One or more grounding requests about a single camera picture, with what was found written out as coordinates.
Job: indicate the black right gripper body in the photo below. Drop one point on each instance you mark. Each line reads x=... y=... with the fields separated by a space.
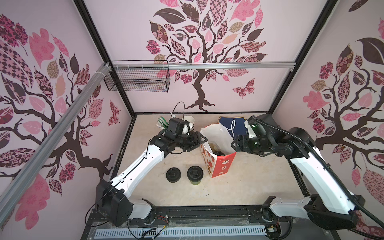
x=251 y=145

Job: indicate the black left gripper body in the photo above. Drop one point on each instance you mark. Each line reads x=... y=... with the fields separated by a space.
x=187 y=142

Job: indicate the black plastic cup lid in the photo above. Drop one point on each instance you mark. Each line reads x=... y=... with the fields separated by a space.
x=219 y=153
x=195 y=173

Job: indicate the red white paper takeout bag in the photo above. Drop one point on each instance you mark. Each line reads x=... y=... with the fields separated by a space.
x=219 y=139

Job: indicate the green paper coffee cup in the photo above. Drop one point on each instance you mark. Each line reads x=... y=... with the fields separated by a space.
x=195 y=183

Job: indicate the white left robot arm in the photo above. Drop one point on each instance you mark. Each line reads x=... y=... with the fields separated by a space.
x=113 y=197

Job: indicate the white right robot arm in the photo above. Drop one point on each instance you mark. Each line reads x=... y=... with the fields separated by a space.
x=333 y=207

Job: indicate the stack of green paper cups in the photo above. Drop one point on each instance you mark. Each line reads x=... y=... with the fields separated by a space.
x=191 y=121

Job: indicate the navy blue paper bags stack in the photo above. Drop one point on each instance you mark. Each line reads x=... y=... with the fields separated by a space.
x=235 y=126

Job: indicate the stack of black cup lids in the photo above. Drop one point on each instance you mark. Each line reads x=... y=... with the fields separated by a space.
x=173 y=175

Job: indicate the black wire mesh basket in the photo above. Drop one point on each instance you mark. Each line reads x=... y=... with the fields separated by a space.
x=139 y=76

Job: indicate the aluminium horizontal rail back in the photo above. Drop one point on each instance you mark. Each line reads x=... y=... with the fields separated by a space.
x=203 y=66

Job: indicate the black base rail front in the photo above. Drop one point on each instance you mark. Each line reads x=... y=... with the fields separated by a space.
x=280 y=228

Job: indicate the aluminium diagonal rail left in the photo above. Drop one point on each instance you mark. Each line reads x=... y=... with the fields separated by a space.
x=22 y=181

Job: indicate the white slotted cable duct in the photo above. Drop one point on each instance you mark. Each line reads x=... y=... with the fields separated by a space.
x=178 y=233

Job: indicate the black vertical frame post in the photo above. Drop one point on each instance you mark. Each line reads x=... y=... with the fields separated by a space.
x=88 y=21

